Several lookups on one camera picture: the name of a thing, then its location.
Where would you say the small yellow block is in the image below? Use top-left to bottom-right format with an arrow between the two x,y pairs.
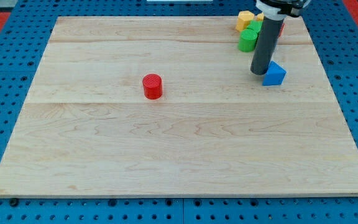
256,12 -> 264,21

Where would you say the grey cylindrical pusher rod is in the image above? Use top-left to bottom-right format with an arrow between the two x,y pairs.
250,17 -> 284,75

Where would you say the green block behind cylinder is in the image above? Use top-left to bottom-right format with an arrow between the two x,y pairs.
247,20 -> 263,35

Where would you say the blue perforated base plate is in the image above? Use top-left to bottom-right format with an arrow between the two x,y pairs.
0,1 -> 358,223

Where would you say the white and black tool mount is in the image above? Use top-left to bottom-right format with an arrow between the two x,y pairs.
255,0 -> 311,21

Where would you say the yellow hexagon block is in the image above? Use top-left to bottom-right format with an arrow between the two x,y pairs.
236,11 -> 255,32

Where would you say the blue triangular block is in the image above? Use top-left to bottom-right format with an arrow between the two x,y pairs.
262,61 -> 287,86

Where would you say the red block behind pusher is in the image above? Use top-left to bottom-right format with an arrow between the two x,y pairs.
278,23 -> 285,37

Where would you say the red cylinder block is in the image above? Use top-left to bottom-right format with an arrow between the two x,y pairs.
142,73 -> 163,100

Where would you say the light wooden board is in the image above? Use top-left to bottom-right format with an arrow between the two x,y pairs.
0,16 -> 358,199

